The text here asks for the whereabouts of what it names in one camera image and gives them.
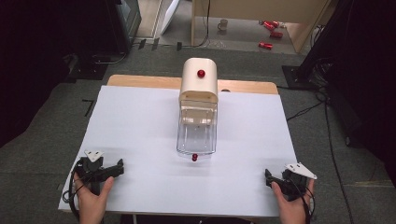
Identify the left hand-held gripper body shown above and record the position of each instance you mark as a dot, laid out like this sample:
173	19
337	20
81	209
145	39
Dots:
91	170

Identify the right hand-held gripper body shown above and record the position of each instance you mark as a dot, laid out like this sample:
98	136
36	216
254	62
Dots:
295	183

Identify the person's right hand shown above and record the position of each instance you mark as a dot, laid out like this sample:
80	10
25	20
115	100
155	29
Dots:
291	208

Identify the person's left hand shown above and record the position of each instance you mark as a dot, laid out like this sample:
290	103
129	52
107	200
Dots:
93	202

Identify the white table sheet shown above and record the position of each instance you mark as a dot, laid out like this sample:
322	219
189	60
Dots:
137	140

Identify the black tape corner mark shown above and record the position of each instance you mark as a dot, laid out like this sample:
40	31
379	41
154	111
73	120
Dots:
89	107

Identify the clear drawer with red knob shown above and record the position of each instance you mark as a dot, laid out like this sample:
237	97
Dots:
196	137

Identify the wooden table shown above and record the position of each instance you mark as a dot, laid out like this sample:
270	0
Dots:
146	81

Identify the black floor plate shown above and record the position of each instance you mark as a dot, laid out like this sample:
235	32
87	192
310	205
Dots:
88	70

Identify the black stand base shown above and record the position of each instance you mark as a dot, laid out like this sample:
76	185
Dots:
295	76

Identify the black tape strip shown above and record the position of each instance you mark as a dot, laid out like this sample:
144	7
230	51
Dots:
179	46
155	44
142	44

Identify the black curtain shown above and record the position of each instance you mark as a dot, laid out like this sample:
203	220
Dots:
28	56
367	77

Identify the red can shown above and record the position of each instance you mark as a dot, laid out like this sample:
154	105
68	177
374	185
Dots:
265	45
276	34
270	25

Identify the white curved panel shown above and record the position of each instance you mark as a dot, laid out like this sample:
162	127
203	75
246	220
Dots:
169	15

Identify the beige mug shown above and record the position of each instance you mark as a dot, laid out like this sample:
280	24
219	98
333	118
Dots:
222	25

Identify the light wooden shelf frame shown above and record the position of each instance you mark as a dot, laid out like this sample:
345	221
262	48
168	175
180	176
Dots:
249	7

